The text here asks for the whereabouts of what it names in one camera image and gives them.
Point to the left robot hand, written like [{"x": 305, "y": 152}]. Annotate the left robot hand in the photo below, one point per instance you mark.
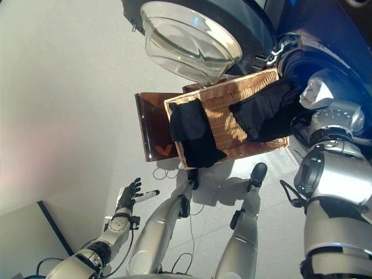
[{"x": 126, "y": 199}]

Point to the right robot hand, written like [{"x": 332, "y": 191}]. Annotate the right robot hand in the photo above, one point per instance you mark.
[{"x": 302, "y": 128}]

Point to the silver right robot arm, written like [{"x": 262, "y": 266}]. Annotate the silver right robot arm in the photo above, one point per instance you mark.
[{"x": 331, "y": 189}]

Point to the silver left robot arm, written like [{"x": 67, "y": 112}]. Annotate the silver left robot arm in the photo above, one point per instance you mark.
[{"x": 113, "y": 232}]

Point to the dark grey front-load washing machine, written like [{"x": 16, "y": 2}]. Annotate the dark grey front-load washing machine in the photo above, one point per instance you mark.
[{"x": 325, "y": 43}]

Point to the glossy brown stool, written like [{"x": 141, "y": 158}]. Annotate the glossy brown stool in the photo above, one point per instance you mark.
[{"x": 154, "y": 130}]

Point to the large rectangular wicker laundry basket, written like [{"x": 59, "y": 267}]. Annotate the large rectangular wicker laundry basket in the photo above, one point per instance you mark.
[{"x": 226, "y": 116}]

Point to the black navy garment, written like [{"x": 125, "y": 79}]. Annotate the black navy garment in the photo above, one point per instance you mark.
[{"x": 194, "y": 136}]

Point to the silver right robot leg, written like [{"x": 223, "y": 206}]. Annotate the silver right robot leg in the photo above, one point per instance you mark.
[{"x": 244, "y": 232}]

